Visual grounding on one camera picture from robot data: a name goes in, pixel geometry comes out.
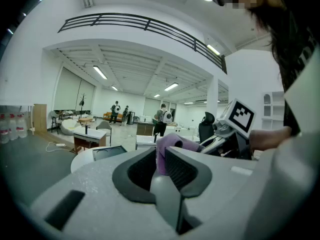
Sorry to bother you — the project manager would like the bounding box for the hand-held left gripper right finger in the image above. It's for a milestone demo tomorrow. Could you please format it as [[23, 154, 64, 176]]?
[[164, 133, 320, 240]]

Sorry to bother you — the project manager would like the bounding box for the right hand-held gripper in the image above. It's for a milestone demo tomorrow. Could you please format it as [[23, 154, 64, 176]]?
[[199, 98, 256, 160]]

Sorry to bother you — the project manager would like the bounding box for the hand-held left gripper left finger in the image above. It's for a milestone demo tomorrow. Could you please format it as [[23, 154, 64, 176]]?
[[29, 146, 181, 240]]

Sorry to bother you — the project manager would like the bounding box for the dark green tray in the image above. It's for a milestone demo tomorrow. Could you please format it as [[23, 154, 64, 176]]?
[[92, 145, 129, 162]]

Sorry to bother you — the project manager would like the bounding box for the purple cloth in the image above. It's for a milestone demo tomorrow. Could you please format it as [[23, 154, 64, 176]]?
[[156, 133, 205, 177]]

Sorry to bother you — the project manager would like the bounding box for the person's right forearm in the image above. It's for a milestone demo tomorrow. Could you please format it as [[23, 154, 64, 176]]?
[[249, 125, 293, 150]]

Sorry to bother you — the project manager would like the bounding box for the black office chair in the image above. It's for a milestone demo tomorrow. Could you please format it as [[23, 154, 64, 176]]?
[[198, 111, 216, 143]]

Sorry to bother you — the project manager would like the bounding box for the gray shell chair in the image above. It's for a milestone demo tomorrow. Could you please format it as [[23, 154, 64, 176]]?
[[95, 120, 113, 145]]

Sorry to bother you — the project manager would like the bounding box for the white sink unit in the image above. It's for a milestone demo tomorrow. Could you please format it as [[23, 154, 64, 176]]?
[[135, 133, 161, 151]]

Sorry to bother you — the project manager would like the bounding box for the white bean bag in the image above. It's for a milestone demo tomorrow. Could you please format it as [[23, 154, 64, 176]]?
[[60, 118, 83, 136]]

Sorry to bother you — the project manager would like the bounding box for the wooden coffee table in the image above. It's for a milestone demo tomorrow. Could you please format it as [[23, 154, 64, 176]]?
[[77, 116, 94, 127]]

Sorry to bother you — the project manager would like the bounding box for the white display cabinet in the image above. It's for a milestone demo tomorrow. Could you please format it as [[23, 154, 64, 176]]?
[[261, 91, 286, 133]]

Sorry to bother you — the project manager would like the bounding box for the brown cabinet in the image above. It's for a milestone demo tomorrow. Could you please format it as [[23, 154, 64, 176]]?
[[136, 121, 155, 137]]

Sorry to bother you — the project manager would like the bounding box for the orange sofa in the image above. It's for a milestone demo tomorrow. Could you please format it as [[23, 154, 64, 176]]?
[[102, 111, 124, 122]]

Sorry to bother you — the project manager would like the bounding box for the black coat stand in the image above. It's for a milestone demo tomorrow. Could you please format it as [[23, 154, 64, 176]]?
[[79, 92, 87, 115]]

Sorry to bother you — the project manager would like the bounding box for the person's black printed t-shirt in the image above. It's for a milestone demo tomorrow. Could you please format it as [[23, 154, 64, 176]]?
[[274, 11, 320, 137]]

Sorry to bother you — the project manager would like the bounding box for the wooden panel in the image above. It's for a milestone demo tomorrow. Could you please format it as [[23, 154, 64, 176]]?
[[33, 103, 48, 133]]

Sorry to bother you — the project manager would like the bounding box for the clear water bottle red label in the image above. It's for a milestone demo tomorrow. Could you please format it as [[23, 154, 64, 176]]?
[[0, 113, 10, 145], [8, 113, 20, 141], [16, 113, 29, 139]]

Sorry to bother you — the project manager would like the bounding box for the black metal railing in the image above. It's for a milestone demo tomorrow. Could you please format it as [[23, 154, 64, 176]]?
[[57, 12, 228, 75]]

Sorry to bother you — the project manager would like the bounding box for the white power strip with cable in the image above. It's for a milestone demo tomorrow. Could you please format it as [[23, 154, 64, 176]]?
[[45, 141, 67, 153]]

